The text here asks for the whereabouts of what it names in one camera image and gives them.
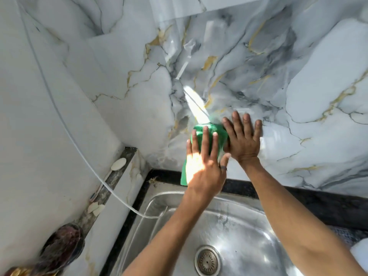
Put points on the grey patterned cloth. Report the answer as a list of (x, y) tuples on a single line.
[(349, 234)]

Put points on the white oval soap bar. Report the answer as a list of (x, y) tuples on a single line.
[(118, 164)]

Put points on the stainless steel sink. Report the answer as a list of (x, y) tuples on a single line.
[(253, 241)]

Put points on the person's right forearm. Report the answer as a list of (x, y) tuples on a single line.
[(293, 224)]

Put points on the person's left forearm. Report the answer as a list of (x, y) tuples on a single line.
[(178, 235)]

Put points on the white plastic object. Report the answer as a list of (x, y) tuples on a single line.
[(360, 254)]

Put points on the gold shiny object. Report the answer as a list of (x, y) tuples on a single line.
[(14, 272)]

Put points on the person's left thumb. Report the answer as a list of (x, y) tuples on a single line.
[(225, 163)]

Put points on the person's right little finger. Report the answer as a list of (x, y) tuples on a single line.
[(258, 129)]

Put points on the dark round bowl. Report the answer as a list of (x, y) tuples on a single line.
[(61, 247)]

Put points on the person's right hand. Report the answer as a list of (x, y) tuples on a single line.
[(244, 145)]

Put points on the person's left middle finger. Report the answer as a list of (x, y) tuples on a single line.
[(205, 140)]

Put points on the round metal sink drain strainer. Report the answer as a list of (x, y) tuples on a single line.
[(207, 261)]

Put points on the person's left hand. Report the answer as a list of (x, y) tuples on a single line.
[(204, 172)]

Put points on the small white soap piece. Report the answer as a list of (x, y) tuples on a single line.
[(92, 207), (99, 210)]

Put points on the green cleaning cloth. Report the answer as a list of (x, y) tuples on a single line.
[(221, 135)]

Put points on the person's right middle finger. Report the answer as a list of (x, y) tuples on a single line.
[(237, 123)]

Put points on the person's left little finger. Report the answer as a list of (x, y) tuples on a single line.
[(189, 148)]

